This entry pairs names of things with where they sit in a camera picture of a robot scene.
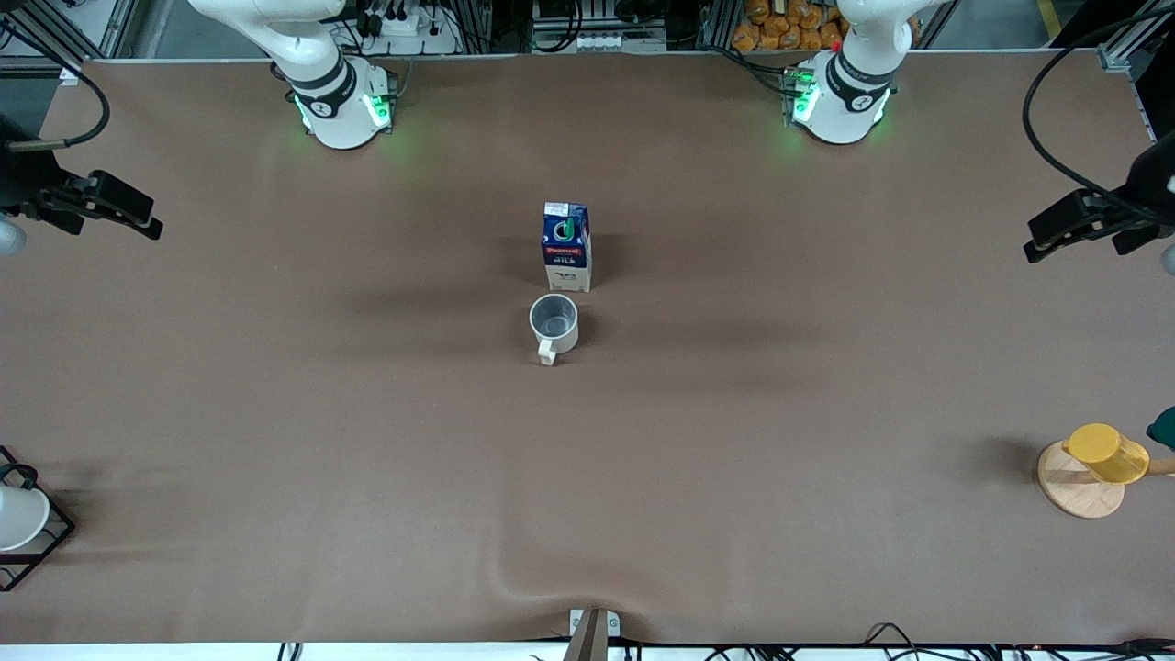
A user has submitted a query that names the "yellow cup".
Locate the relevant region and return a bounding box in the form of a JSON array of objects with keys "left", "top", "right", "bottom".
[{"left": 1063, "top": 423, "right": 1150, "bottom": 485}]

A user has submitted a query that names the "black wire rack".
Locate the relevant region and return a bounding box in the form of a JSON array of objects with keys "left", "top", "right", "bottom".
[{"left": 0, "top": 445, "right": 76, "bottom": 593}]

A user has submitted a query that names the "white long power strip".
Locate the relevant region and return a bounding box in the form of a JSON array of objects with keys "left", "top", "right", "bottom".
[{"left": 532, "top": 30, "right": 668, "bottom": 53}]

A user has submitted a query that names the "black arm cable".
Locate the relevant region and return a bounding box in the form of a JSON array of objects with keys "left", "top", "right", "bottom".
[
  {"left": 1024, "top": 5, "right": 1175, "bottom": 226},
  {"left": 0, "top": 18, "right": 111, "bottom": 152}
]

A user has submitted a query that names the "beige ceramic mug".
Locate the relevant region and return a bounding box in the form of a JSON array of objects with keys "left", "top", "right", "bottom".
[{"left": 529, "top": 293, "right": 580, "bottom": 366}]

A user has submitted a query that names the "aluminium frame profile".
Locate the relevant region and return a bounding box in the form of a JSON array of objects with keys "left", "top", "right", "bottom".
[
  {"left": 1097, "top": 18, "right": 1175, "bottom": 73},
  {"left": 0, "top": 0, "right": 139, "bottom": 85}
]

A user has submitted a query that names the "black looped cable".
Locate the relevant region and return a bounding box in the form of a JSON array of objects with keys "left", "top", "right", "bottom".
[{"left": 863, "top": 622, "right": 933, "bottom": 661}]

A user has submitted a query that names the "wooden mug stand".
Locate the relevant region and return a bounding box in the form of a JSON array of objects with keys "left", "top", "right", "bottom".
[{"left": 1037, "top": 441, "right": 1175, "bottom": 520}]

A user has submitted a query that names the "white cup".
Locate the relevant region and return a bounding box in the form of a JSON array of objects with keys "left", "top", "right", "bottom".
[{"left": 0, "top": 484, "right": 51, "bottom": 552}]

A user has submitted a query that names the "metal table bracket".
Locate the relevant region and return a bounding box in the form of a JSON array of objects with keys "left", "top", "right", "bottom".
[{"left": 569, "top": 608, "right": 621, "bottom": 661}]

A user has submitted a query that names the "bag of orange bread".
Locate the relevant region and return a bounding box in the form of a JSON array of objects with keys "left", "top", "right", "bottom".
[{"left": 732, "top": 0, "right": 850, "bottom": 52}]

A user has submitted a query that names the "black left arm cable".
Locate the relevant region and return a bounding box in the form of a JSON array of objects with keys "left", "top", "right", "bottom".
[{"left": 1024, "top": 5, "right": 1175, "bottom": 226}]

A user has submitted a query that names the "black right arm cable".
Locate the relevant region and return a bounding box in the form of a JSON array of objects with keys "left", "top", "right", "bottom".
[{"left": 0, "top": 18, "right": 111, "bottom": 152}]

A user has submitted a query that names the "blue milk carton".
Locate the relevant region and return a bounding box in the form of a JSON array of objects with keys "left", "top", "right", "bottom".
[{"left": 542, "top": 202, "right": 593, "bottom": 293}]

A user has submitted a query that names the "white power strip with plugs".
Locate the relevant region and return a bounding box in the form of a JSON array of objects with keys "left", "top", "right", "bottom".
[{"left": 353, "top": 0, "right": 462, "bottom": 56}]

